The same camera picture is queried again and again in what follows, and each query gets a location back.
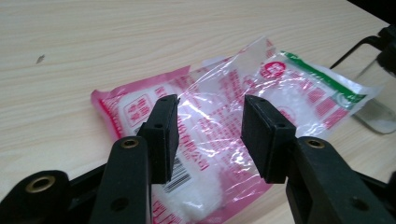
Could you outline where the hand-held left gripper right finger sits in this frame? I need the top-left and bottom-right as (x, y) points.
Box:
(240, 94), (396, 224)

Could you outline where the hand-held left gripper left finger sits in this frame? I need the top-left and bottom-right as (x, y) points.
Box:
(88, 93), (180, 224)

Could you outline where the pink printed plastic bag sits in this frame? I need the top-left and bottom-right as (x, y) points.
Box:
(91, 35), (384, 224)

